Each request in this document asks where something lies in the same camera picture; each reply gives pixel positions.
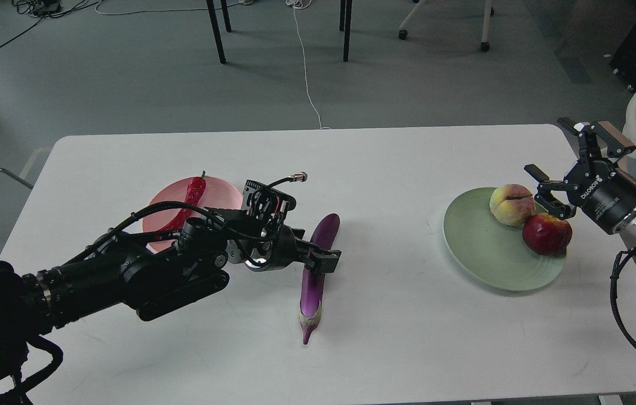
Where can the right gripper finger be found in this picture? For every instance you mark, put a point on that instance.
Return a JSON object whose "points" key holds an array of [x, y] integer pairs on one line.
{"points": [[597, 141], [544, 196]]}

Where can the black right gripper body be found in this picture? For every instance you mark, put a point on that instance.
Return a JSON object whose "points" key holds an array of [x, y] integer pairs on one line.
{"points": [[605, 193]]}

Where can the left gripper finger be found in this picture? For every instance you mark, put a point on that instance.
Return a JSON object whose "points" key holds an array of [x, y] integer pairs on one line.
{"points": [[317, 260], [297, 233]]}

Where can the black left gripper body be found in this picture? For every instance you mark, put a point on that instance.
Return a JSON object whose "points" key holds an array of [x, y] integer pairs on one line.
{"points": [[275, 254]]}

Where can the purple eggplant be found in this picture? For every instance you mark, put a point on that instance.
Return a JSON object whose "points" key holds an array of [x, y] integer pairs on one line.
{"points": [[311, 300]]}

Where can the yellow-pink peach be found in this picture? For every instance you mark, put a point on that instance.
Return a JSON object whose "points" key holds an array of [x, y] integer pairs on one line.
{"points": [[512, 204]]}

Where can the red pomegranate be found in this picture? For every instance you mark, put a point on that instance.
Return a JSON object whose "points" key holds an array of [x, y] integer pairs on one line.
{"points": [[547, 235]]}

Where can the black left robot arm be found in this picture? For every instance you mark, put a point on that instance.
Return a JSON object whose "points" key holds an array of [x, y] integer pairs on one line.
{"points": [[161, 258]]}

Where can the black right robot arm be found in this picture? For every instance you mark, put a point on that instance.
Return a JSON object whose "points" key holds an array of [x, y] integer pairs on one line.
{"points": [[628, 230]]}

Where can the light green plate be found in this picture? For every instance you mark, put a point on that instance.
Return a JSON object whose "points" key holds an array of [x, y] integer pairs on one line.
{"points": [[493, 253]]}

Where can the pink plate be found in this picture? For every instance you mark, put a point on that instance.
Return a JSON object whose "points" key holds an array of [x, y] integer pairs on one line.
{"points": [[218, 194]]}

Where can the black table legs right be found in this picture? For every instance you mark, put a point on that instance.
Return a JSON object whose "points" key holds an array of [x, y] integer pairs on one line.
{"points": [[345, 22]]}

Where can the black table legs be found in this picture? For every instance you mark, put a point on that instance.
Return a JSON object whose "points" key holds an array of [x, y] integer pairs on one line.
{"points": [[345, 22], [212, 14]]}

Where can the black table legs left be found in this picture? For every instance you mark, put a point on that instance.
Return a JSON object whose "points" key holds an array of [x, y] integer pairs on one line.
{"points": [[212, 14]]}

